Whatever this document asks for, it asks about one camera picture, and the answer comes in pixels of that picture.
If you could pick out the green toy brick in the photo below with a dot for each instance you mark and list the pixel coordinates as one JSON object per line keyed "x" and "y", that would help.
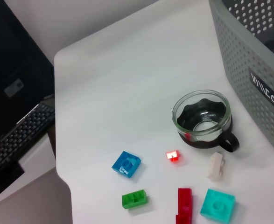
{"x": 134, "y": 198}

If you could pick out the black computer monitor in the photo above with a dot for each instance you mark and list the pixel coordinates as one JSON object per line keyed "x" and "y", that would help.
{"x": 10, "y": 58}

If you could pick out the glass teacup with black holder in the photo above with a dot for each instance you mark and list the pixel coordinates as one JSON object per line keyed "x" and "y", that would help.
{"x": 192, "y": 112}

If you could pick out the black keyboard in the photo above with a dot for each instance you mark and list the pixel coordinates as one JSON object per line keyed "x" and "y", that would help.
{"x": 17, "y": 140}

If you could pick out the grey perforated storage basket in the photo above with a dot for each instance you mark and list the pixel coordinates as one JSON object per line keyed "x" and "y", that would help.
{"x": 244, "y": 70}

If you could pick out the dark red toy brick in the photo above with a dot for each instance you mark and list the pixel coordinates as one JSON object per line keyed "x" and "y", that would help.
{"x": 184, "y": 203}

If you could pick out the clear white toy brick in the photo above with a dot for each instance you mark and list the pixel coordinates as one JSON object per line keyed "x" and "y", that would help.
{"x": 215, "y": 166}

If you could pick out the small red toy brick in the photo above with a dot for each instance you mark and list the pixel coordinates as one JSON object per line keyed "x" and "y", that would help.
{"x": 173, "y": 156}

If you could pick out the teal square toy brick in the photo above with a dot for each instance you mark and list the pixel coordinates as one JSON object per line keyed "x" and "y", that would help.
{"x": 217, "y": 205}

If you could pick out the blue square toy brick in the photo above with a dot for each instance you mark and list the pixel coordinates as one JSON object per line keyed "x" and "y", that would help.
{"x": 126, "y": 164}

